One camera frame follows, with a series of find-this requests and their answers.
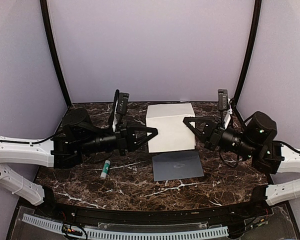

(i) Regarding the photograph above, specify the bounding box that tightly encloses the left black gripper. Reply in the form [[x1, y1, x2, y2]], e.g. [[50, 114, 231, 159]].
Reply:
[[78, 121, 159, 157]]

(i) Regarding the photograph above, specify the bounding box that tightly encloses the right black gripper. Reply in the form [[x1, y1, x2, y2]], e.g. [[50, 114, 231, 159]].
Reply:
[[183, 115, 258, 160]]

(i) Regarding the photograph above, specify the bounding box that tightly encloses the white letter paper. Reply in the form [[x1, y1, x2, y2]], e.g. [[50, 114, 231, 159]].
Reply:
[[145, 103, 196, 153]]

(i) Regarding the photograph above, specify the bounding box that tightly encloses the grey blue envelope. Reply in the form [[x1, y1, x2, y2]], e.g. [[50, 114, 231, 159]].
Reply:
[[152, 150, 204, 182]]

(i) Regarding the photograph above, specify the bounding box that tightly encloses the green white glue stick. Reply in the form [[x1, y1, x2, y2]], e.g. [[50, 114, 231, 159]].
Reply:
[[100, 160, 111, 180]]

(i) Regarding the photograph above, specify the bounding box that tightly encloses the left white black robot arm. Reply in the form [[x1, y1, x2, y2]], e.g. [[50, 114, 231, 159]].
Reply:
[[0, 108, 158, 218]]

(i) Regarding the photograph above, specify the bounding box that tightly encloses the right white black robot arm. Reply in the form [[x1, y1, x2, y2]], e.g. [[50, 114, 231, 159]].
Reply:
[[183, 111, 300, 217]]

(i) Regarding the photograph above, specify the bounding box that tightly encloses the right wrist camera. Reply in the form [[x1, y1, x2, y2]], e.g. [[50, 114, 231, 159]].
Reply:
[[217, 89, 229, 112]]

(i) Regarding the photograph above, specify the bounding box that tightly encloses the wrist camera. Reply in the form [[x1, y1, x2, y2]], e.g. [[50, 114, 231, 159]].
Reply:
[[217, 89, 229, 112], [114, 89, 130, 116]]

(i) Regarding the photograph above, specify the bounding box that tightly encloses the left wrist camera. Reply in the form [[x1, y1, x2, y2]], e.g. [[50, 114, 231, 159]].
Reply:
[[114, 89, 130, 116]]

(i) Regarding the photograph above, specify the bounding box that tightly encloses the black curved front rail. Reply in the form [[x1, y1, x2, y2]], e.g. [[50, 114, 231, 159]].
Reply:
[[37, 189, 272, 225]]

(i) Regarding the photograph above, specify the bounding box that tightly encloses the light blue slotted cable duct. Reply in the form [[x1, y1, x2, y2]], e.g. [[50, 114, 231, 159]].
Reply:
[[21, 213, 229, 240]]

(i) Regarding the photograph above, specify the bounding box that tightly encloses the right black corner post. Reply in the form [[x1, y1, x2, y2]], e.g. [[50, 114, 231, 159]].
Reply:
[[233, 0, 262, 107]]

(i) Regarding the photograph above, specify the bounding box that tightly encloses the black corner post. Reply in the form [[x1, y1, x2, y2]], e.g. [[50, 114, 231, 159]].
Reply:
[[233, 0, 262, 107], [39, 0, 72, 108]]

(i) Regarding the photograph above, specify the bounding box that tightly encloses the left black corner post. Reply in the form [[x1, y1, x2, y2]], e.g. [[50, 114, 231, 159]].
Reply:
[[39, 0, 72, 108]]

